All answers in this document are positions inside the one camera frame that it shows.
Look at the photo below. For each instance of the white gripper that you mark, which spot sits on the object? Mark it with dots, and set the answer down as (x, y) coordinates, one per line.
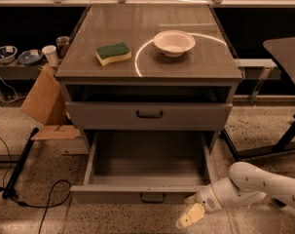
(206, 197)

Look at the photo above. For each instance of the grey drawer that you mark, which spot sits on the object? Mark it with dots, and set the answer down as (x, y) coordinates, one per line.
(145, 167)
(154, 116)

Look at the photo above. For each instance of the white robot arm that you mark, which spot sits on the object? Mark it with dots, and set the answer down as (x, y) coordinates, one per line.
(245, 184)

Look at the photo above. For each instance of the grey drawer cabinet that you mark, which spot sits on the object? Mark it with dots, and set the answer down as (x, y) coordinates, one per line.
(205, 74)

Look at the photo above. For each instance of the black right floor bar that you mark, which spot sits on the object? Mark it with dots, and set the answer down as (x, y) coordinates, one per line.
(230, 145)

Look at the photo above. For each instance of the black floor bar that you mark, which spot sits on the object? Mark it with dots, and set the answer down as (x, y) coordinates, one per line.
(230, 145)
(9, 190)

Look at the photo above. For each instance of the flat cardboard piece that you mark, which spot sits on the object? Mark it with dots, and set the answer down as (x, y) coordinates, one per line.
(57, 132)

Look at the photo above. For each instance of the black left floor bar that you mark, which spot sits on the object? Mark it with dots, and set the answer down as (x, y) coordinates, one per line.
(9, 190)

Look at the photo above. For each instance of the green yellow sponge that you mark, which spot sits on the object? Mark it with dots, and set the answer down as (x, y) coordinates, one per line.
(113, 53)

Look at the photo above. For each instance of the dark side table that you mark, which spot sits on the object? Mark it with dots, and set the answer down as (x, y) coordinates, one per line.
(283, 52)

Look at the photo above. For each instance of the brown cardboard sheet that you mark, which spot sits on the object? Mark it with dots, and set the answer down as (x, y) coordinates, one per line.
(45, 103)

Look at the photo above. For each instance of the glass jar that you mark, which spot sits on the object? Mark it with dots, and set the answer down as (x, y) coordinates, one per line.
(63, 43)

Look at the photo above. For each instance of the white paper cup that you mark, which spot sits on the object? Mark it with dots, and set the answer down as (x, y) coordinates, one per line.
(51, 55)

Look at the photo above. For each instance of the blue bowl on shelf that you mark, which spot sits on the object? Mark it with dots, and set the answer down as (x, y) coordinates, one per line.
(30, 57)

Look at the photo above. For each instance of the white bowl on shelf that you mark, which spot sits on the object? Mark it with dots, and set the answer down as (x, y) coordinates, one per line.
(7, 54)

